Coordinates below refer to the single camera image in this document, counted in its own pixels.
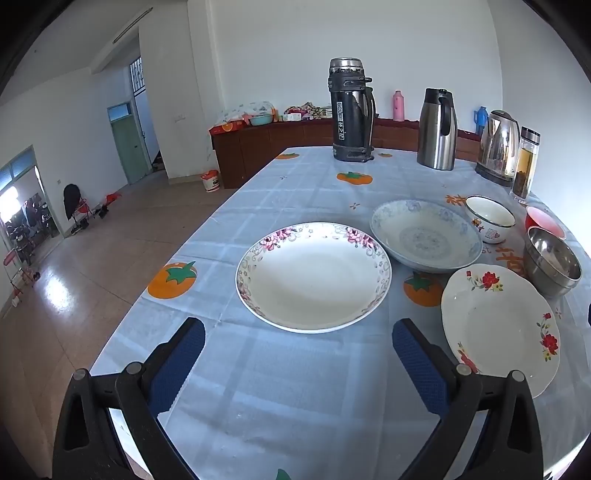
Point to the mesh food cover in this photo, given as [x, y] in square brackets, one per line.
[240, 110]

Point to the fluorescent tube lamp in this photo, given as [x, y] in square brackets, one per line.
[131, 25]

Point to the colourful cloth pile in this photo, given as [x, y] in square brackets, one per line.
[307, 110]

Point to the red plastic bowl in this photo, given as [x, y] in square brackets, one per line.
[542, 219]

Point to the white enamel bowl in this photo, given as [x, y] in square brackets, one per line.
[489, 214]

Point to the steel electric kettle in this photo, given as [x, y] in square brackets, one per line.
[498, 143]

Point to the black vacuum flask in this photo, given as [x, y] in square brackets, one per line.
[346, 120]

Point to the teal basin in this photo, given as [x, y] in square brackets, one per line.
[261, 120]

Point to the red folding chair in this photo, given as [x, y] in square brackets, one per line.
[11, 261]
[85, 210]

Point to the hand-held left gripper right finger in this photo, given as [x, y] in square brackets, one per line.
[420, 369]

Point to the blue thermos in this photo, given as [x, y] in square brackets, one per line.
[481, 121]

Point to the blue patterned deep plate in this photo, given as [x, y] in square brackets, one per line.
[425, 240]

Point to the pink floral rim plate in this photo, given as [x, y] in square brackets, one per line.
[314, 281]

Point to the brown wooden sideboard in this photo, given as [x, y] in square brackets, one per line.
[249, 147]

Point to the stainless steel bowl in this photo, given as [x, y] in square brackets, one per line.
[549, 258]

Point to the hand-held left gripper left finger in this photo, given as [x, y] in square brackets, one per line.
[178, 364]

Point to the green door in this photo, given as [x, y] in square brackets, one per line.
[129, 147]

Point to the persimmon print tablecloth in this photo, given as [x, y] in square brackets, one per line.
[300, 392]

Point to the glass tea bottle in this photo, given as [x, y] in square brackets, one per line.
[524, 166]

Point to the orange cardboard box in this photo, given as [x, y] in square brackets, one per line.
[226, 128]

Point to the pink thermos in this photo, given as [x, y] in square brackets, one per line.
[398, 106]

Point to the white plastic bucket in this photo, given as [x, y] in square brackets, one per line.
[210, 181]

